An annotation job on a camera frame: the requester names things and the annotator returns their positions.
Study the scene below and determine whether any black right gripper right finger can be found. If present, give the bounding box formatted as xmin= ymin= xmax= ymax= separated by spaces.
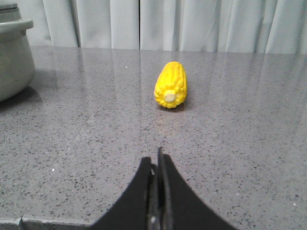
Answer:
xmin=157 ymin=147 xmax=235 ymax=230

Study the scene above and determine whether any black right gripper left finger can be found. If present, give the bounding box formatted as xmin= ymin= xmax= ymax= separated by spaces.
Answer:
xmin=89 ymin=157 xmax=152 ymax=230

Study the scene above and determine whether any yellow corn cob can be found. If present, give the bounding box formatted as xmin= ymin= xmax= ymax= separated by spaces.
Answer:
xmin=154 ymin=61 xmax=188 ymax=109

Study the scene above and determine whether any glass pot lid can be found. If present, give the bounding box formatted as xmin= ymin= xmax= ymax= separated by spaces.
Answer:
xmin=0 ymin=0 xmax=21 ymax=23

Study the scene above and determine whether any pale green electric pot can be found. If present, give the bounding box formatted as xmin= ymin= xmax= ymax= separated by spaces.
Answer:
xmin=0 ymin=19 xmax=35 ymax=101

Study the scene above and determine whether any white curtain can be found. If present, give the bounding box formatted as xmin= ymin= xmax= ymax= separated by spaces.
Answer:
xmin=17 ymin=0 xmax=307 ymax=54

